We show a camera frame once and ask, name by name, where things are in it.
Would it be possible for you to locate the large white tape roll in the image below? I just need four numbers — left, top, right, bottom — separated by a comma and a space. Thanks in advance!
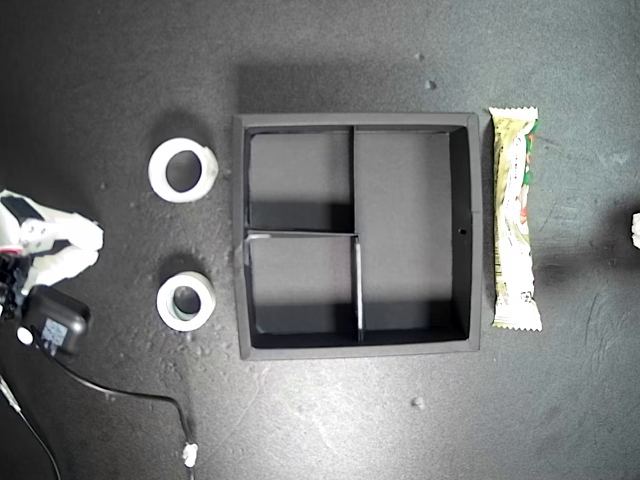
147, 138, 220, 204

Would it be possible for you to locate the small white tape roll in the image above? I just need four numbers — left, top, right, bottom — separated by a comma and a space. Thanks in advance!
156, 269, 217, 332

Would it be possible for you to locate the snack bar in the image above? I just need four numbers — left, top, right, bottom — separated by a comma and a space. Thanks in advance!
488, 106, 544, 333

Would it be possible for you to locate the black tray with wells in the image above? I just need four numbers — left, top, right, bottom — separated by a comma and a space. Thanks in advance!
231, 112, 482, 361

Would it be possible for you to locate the black camera box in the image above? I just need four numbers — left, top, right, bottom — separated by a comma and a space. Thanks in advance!
0, 252, 93, 358

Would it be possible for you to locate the thin black wire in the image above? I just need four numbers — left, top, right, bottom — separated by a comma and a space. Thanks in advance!
0, 372, 64, 480

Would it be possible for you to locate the black camera cable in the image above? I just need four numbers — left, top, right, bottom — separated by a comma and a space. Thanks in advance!
47, 344, 200, 469

